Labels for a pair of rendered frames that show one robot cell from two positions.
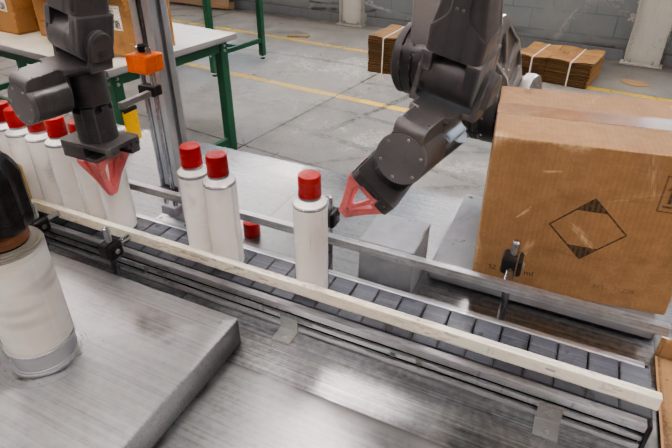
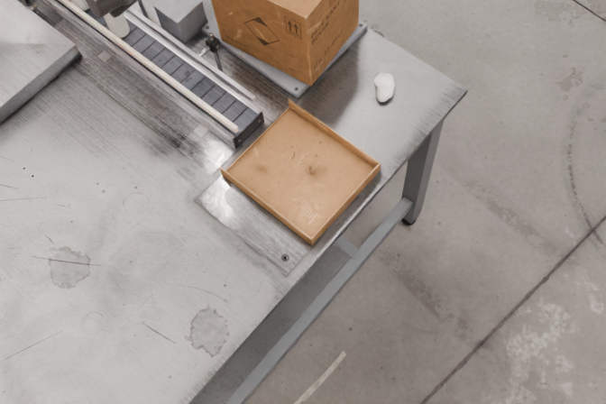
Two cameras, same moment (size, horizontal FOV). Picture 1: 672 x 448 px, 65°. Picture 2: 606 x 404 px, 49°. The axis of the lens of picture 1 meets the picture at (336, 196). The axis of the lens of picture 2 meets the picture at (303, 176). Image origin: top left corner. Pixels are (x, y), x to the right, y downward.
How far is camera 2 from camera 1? 1.25 m
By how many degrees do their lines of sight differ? 35
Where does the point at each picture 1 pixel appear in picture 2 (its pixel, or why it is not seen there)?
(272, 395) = (86, 87)
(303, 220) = not seen: hidden behind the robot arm
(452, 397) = (169, 106)
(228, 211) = not seen: outside the picture
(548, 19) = not seen: outside the picture
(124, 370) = (15, 63)
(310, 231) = not seen: hidden behind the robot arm
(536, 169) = not seen: outside the picture
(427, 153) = (100, 8)
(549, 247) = (249, 35)
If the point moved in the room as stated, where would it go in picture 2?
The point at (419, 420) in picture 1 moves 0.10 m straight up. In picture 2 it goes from (146, 114) to (136, 92)
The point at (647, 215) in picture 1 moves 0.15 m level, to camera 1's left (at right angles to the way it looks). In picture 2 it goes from (283, 32) to (225, 22)
